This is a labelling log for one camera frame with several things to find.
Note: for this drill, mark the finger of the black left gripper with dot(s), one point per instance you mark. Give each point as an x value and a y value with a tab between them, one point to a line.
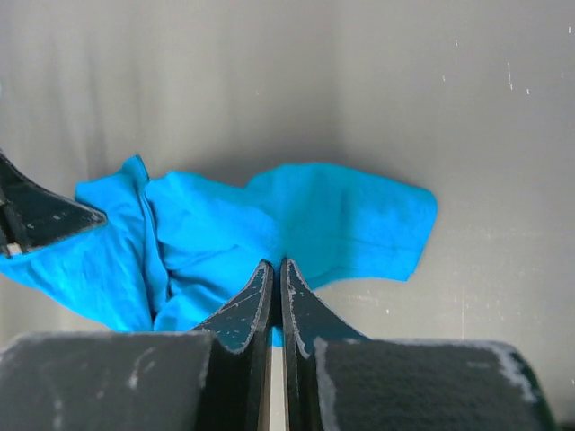
33	217

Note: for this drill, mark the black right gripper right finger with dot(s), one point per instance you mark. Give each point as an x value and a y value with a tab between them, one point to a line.
309	326

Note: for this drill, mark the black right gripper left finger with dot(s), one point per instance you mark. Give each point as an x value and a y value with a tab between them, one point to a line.
235	392

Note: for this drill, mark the blue t shirt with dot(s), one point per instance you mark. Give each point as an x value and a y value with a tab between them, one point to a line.
175	249

